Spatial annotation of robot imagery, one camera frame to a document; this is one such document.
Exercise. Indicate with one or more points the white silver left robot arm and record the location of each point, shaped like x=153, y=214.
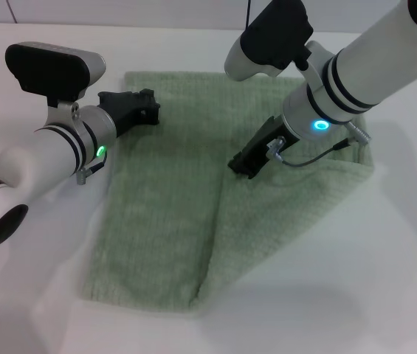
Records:
x=34, y=166

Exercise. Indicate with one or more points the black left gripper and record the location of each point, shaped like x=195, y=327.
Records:
x=123, y=108

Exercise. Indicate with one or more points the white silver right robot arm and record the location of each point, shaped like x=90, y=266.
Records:
x=378, y=55

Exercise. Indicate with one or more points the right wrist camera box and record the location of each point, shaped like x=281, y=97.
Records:
x=271, y=33

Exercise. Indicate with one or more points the green terry towel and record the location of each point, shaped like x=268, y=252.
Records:
x=164, y=221

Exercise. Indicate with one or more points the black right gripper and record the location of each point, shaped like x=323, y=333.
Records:
x=267, y=140

